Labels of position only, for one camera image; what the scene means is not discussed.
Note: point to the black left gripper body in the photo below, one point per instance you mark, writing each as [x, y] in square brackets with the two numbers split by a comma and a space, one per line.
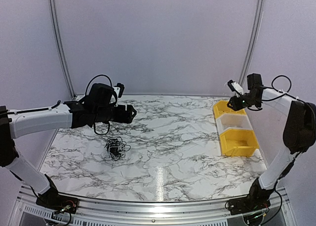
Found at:
[119, 117]

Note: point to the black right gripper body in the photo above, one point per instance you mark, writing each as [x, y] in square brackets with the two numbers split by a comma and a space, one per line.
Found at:
[238, 106]

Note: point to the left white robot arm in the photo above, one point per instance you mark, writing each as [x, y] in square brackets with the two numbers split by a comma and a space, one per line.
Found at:
[99, 105]

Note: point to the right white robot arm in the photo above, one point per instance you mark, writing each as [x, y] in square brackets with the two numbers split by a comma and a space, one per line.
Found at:
[297, 136]

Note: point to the yellow plastic bin far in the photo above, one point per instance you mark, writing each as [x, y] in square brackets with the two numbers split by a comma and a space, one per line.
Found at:
[221, 108]

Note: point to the yellow plastic bin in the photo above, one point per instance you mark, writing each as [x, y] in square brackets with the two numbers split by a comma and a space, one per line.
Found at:
[238, 142]
[221, 108]

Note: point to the clear plastic bin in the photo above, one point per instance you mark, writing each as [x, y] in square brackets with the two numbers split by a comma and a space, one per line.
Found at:
[232, 121]

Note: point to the yellow plastic bin near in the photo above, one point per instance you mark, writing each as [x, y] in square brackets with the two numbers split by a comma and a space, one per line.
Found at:
[238, 142]

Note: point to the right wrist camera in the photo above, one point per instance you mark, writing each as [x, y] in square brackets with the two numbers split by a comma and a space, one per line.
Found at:
[235, 87]

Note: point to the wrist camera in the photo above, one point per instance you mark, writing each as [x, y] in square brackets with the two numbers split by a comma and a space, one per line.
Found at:
[119, 89]
[235, 87]

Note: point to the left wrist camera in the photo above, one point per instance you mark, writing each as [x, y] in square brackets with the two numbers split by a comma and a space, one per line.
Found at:
[119, 89]

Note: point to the right aluminium corner post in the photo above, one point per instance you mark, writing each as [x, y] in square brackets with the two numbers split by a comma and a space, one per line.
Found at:
[252, 42]

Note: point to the aluminium corner post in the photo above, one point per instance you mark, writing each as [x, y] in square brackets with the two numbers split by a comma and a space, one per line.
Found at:
[60, 48]
[252, 42]

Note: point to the aluminium front rail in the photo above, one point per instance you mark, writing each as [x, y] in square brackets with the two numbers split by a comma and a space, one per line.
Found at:
[100, 212]

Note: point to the left aluminium corner post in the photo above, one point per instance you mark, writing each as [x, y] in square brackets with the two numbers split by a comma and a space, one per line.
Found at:
[60, 48]

